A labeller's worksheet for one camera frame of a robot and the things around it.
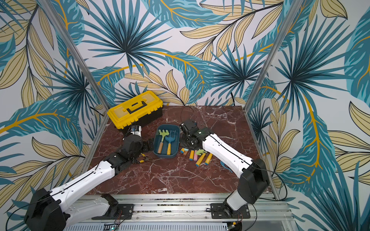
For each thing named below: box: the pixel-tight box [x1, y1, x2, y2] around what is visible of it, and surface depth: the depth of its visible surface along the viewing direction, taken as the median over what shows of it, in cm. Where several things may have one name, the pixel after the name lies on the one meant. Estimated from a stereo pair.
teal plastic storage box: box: [153, 124, 181, 158], surface depth 101 cm
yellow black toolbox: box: [106, 90, 164, 133], surface depth 98 cm
